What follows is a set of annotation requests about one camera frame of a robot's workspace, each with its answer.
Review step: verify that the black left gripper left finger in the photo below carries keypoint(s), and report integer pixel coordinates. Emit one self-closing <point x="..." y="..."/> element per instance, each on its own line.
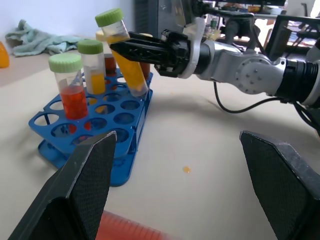
<point x="75" y="190"/>

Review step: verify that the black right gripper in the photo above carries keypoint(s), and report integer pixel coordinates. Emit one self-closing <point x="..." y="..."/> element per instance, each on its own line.
<point x="175" y="57"/>

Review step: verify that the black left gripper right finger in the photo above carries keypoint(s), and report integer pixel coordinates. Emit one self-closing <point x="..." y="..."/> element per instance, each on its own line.
<point x="282" y="190"/>

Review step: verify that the yellow test tube green cap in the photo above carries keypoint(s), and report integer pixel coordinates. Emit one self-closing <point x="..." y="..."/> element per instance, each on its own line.
<point x="97" y="82"/>
<point x="132" y="72"/>

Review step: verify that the blue test tube rack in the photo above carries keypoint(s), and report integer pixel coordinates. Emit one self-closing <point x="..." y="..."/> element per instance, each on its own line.
<point x="125" y="155"/>

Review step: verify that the red test tube green cap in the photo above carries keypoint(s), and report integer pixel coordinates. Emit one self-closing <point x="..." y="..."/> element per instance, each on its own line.
<point x="73" y="105"/>

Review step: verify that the dark grey cabinet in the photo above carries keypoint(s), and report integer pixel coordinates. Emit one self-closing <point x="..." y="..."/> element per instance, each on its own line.
<point x="150" y="15"/>

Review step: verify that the orange liquid drop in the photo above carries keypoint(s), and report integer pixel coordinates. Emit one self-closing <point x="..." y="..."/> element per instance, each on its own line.
<point x="186" y="169"/>

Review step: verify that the light green towel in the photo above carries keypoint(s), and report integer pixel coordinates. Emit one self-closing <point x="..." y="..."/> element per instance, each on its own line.
<point x="37" y="42"/>

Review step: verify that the orange plastic object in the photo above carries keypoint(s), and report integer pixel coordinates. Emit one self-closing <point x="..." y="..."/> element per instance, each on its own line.
<point x="3" y="58"/>

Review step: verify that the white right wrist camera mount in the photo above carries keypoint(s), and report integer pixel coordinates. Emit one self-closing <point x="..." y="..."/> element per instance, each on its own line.
<point x="197" y="32"/>

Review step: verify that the black monitor frame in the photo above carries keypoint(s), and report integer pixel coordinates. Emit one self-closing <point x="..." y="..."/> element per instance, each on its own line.
<point x="277" y="35"/>

